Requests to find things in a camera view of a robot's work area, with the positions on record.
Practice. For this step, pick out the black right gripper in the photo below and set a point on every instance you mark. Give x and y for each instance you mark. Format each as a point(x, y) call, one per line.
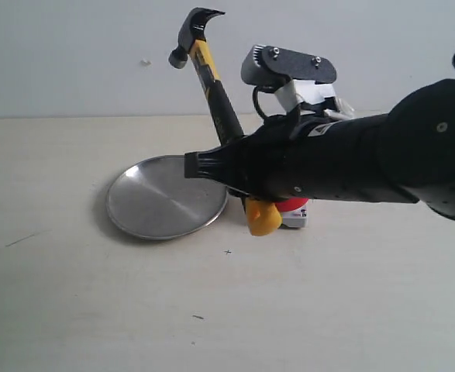
point(314, 158)

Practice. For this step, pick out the black and yellow claw hammer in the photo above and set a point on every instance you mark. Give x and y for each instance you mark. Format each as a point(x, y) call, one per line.
point(262, 217)

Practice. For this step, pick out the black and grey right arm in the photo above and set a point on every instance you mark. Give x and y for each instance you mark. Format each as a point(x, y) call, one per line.
point(404, 156)

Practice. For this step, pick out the red dome push button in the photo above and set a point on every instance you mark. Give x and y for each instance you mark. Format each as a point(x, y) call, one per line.
point(294, 213)

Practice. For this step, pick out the round stainless steel plate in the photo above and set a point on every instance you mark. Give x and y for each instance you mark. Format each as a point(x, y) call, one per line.
point(153, 200)

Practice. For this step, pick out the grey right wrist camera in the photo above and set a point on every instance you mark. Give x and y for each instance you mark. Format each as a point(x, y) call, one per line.
point(293, 77)

